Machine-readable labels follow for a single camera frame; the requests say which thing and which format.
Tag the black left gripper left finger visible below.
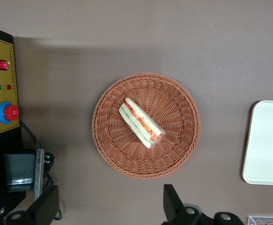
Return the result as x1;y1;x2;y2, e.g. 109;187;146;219
0;185;60;225

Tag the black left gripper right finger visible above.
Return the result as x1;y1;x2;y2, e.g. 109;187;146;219
162;184;213;225

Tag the triangle sandwich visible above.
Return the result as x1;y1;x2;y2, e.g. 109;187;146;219
118;97;166;150

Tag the round brown wicker basket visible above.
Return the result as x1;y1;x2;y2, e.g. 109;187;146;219
91;72;201;180

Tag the beige plastic tray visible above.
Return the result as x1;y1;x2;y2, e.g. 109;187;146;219
242;100;273;186

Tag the grey metal box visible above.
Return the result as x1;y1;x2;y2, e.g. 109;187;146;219
3;150;37;193

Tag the clear acrylic bottle rack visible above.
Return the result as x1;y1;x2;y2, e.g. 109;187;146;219
247;215;273;225

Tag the red emergency stop button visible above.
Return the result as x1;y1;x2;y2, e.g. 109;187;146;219
0;101;20;124

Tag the black control box yellow panel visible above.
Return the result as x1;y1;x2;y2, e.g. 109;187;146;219
0;24;27;218

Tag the metal bracket strip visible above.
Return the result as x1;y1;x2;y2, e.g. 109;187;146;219
34;149;45;202

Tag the black power cable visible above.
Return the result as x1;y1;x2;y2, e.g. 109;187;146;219
19;119;63;221

